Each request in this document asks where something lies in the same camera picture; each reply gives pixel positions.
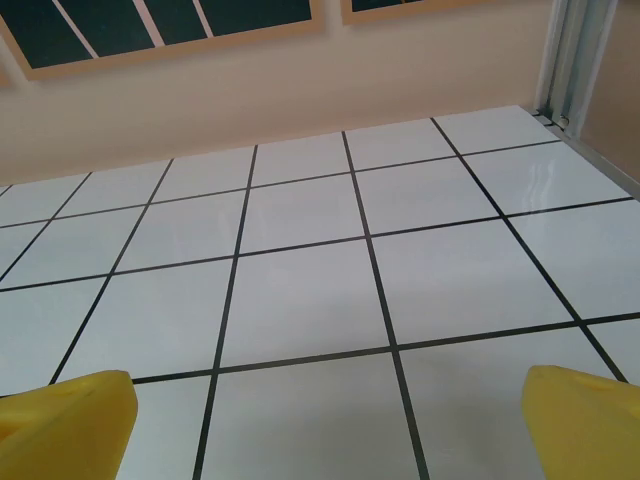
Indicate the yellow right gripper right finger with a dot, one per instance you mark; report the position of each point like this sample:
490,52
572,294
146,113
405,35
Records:
585,430

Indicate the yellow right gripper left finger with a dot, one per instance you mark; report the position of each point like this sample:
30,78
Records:
65,425

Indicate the aluminium side rail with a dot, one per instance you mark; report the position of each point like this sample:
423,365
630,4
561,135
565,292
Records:
600,159

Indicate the aluminium frame post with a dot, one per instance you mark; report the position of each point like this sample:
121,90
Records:
575,60

